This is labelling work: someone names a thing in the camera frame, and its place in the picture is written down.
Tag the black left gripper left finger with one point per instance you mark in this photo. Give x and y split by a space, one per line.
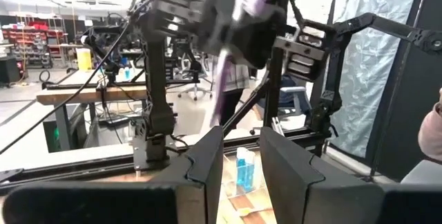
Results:
210 161

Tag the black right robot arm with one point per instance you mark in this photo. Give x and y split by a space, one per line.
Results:
157 96

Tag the slim teal mouthwash bottle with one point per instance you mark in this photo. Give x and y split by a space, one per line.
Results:
241 165

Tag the yellow background canister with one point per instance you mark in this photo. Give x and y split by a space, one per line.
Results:
84 59

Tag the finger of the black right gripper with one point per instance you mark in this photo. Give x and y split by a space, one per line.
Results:
266 37
215 23

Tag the clear acrylic organiser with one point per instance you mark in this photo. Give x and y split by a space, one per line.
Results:
229 186

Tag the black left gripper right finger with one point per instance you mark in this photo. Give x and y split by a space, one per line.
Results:
286 175

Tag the red parts shelving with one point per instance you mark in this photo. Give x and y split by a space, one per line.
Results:
34 40

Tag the wooden background table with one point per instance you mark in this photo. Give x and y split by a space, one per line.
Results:
89 94

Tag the grey office chair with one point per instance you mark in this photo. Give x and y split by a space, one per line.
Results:
195 79

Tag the blue office chair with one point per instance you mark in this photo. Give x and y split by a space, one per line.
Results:
293 97

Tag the black background robot arm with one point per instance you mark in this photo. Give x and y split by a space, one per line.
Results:
103 37

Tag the grey plastic sheet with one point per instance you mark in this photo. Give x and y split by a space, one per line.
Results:
373 79

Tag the black equipment case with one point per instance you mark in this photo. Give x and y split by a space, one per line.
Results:
8 70

